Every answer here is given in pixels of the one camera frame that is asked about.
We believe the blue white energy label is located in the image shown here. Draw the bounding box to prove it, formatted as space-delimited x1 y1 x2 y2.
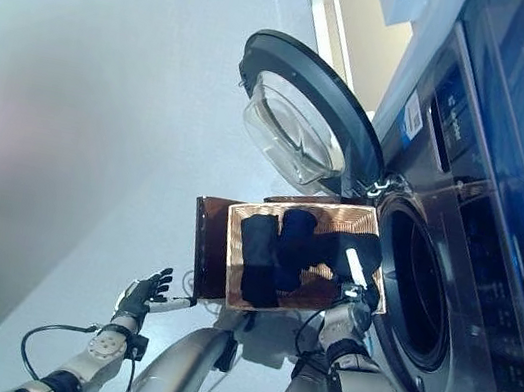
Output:
398 89 430 145

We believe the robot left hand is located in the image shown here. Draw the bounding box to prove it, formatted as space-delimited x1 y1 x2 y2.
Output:
112 259 202 333

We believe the white counter cabinet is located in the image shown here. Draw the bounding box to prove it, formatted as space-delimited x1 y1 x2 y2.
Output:
277 0 468 134

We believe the rectangular woven wicker basket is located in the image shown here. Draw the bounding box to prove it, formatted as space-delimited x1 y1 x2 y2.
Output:
210 182 405 337

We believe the blue cloth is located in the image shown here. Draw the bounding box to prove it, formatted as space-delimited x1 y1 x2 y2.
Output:
267 206 322 297

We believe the dark grey front-load washing machine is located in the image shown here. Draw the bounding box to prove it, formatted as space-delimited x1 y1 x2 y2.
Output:
324 8 524 392

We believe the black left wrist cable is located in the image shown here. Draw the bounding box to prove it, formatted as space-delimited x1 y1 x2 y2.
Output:
12 313 143 392

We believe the glossy brown wooden stool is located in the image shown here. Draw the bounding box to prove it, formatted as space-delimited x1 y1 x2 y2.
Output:
178 178 344 322

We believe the robot left silver leg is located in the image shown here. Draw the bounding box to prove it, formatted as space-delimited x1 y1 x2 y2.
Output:
127 313 243 392

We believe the round glass washer door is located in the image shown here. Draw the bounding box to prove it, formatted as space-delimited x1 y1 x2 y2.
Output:
217 25 406 208

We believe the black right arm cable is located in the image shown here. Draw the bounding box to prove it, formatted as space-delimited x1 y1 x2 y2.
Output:
284 307 359 392

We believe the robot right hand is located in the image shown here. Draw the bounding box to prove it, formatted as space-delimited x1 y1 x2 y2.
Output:
321 244 388 325

